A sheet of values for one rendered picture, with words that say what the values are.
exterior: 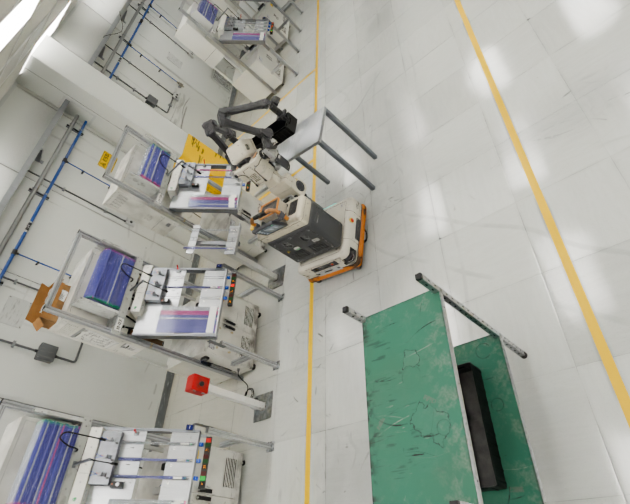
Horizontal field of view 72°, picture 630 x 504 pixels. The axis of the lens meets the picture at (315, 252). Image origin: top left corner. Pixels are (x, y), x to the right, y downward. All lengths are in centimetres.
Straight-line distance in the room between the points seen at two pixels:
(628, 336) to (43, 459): 351
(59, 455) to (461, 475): 264
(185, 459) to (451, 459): 216
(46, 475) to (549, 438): 301
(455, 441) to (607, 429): 102
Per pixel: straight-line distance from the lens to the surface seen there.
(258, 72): 776
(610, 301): 282
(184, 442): 355
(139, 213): 498
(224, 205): 469
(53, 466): 358
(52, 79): 673
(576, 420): 269
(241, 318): 448
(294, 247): 380
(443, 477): 183
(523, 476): 236
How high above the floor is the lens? 253
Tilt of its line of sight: 34 degrees down
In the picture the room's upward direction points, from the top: 57 degrees counter-clockwise
